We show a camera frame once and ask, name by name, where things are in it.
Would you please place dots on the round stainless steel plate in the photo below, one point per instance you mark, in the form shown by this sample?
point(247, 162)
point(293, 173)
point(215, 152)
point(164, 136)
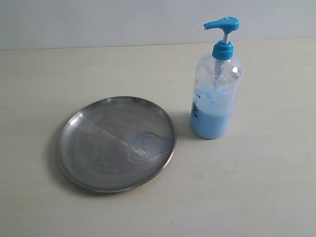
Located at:
point(92, 146)

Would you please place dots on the blue pump soap bottle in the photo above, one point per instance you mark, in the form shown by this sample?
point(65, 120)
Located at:
point(217, 80)

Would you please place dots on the blue soap blob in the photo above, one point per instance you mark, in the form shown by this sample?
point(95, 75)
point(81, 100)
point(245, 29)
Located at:
point(147, 145)

